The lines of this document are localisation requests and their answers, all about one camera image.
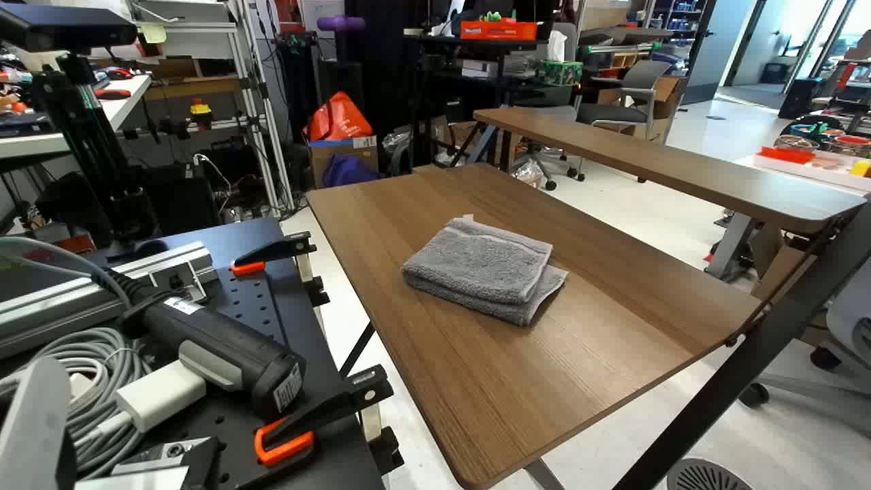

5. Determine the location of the grey towel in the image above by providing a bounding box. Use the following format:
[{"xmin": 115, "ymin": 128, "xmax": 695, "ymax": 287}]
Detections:
[{"xmin": 400, "ymin": 213, "xmax": 572, "ymax": 329}]

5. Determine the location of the brown wooden table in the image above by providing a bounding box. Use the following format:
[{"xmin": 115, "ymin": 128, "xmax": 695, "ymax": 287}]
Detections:
[{"xmin": 302, "ymin": 162, "xmax": 764, "ymax": 490}]

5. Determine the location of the cardboard box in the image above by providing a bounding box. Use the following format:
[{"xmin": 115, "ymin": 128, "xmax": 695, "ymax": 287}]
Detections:
[{"xmin": 307, "ymin": 134, "xmax": 381, "ymax": 190}]

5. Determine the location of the orange bag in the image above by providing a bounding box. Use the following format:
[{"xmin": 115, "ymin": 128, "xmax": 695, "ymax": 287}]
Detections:
[{"xmin": 304, "ymin": 90, "xmax": 375, "ymax": 144}]

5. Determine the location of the black orange clamp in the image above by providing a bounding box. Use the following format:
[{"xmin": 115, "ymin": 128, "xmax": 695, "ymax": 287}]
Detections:
[
  {"xmin": 225, "ymin": 228, "xmax": 318, "ymax": 281},
  {"xmin": 251, "ymin": 366, "xmax": 398, "ymax": 471}
]

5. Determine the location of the orange tray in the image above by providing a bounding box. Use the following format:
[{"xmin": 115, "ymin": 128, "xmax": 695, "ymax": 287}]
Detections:
[{"xmin": 458, "ymin": 20, "xmax": 540, "ymax": 43}]

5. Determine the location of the black handheld device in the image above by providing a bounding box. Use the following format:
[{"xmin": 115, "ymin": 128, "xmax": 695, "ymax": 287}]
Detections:
[{"xmin": 125, "ymin": 287, "xmax": 307, "ymax": 419}]

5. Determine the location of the grey office chair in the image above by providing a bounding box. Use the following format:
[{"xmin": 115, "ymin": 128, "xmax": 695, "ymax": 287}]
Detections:
[{"xmin": 574, "ymin": 58, "xmax": 674, "ymax": 130}]

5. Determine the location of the long wooden bench table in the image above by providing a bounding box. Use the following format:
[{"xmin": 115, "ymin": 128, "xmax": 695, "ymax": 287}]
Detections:
[{"xmin": 470, "ymin": 106, "xmax": 868, "ymax": 239}]

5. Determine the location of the white power adapter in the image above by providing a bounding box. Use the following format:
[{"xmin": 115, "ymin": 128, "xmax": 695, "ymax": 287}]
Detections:
[{"xmin": 115, "ymin": 360, "xmax": 210, "ymax": 437}]

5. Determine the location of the white shelf table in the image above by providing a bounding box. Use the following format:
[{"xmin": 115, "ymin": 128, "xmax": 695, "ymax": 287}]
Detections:
[{"xmin": 0, "ymin": 73, "xmax": 155, "ymax": 163}]

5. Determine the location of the white metal ladder frame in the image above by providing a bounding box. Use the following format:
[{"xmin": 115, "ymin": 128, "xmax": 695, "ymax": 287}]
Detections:
[{"xmin": 133, "ymin": 0, "xmax": 299, "ymax": 218}]

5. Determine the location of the black camera tripod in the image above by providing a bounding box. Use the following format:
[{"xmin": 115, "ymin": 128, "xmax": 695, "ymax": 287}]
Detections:
[{"xmin": 35, "ymin": 53, "xmax": 159, "ymax": 247}]

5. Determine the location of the silver aluminium rail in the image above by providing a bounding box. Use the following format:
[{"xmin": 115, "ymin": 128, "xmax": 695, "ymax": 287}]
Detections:
[{"xmin": 0, "ymin": 239, "xmax": 219, "ymax": 360}]

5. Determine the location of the grey cable bundle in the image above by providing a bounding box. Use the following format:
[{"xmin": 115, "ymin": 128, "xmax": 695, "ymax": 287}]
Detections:
[{"xmin": 0, "ymin": 325, "xmax": 159, "ymax": 479}]

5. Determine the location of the black stereo camera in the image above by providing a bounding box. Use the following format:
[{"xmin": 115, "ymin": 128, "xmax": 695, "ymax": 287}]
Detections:
[{"xmin": 0, "ymin": 2, "xmax": 142, "ymax": 54}]

